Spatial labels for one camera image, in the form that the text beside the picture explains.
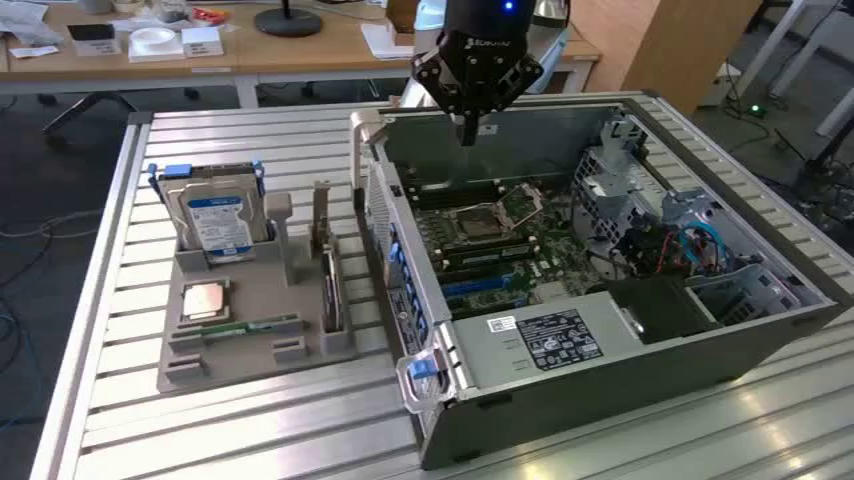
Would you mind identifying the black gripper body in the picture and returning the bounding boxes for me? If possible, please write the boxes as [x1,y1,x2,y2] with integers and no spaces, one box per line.
[436,0,535,119]

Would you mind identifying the graphics card with black fan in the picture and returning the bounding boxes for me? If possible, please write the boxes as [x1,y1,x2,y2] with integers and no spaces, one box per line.
[308,180,348,335]

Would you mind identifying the white paper stack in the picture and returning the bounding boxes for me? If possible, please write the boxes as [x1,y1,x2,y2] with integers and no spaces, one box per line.
[360,21,416,61]

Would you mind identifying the brown cardboard box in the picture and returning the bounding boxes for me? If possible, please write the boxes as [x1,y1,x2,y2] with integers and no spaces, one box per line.
[384,0,420,35]

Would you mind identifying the wooden desk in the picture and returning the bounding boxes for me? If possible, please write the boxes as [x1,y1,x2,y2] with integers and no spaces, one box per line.
[0,0,603,109]

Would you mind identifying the black lamp base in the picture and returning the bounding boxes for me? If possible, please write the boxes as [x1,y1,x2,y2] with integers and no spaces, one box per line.
[252,0,324,39]

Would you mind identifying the wooden cabinet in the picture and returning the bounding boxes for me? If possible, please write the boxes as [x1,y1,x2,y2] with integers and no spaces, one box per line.
[586,0,763,115]

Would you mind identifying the CPU socket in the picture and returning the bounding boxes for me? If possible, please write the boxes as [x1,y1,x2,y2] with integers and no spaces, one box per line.
[451,201,516,242]

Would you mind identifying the green motherboard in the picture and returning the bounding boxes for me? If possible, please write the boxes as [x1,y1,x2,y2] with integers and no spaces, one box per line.
[397,167,606,321]

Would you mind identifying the white cube box with label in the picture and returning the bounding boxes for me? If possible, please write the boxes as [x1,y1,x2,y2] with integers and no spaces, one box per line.
[180,25,225,58]

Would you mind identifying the white flat box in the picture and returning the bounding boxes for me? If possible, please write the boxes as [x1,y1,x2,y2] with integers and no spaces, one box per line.
[127,39,187,64]

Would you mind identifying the blue expansion slot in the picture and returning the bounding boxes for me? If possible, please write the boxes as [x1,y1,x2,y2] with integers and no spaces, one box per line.
[440,273,520,301]

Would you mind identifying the white tape roll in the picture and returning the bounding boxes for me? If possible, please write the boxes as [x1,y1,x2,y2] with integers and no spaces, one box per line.
[131,27,176,50]

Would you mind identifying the hard disk in blue caddy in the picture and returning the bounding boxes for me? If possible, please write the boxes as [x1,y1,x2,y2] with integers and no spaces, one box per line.
[145,160,271,265]

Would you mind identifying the grey parts rack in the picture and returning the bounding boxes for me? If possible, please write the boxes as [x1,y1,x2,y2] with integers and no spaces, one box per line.
[153,192,359,397]

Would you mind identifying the black topped label box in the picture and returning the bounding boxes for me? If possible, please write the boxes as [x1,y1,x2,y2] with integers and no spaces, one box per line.
[65,23,124,57]

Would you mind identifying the black chair base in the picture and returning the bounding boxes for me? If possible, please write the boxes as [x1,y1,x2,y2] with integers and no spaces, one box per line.
[40,89,141,147]

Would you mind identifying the silver CPU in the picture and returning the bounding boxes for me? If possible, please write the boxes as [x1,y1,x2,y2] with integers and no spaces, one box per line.
[181,282,225,319]

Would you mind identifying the grey power supply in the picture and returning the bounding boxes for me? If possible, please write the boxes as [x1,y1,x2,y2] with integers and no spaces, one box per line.
[449,292,647,392]

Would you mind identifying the green RAM stick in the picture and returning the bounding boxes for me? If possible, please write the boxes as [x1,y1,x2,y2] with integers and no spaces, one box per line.
[173,313,300,342]

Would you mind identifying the clear plastic bag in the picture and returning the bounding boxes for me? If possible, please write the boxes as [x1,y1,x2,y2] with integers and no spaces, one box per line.
[0,1,65,47]

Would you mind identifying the open grey PC case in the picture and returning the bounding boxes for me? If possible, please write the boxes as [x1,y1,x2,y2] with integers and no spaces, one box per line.
[349,91,854,472]

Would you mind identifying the blue disk wire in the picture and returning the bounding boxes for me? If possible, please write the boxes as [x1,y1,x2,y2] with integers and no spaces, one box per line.
[678,221,734,277]

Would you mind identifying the white table frame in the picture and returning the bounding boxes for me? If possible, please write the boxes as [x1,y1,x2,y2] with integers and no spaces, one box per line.
[730,0,854,136]

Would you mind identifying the white floor cable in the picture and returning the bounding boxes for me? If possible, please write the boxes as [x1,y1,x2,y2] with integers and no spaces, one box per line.
[0,209,101,240]

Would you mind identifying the blue floor cable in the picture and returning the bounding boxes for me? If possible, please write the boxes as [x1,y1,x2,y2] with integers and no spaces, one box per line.
[0,239,52,431]

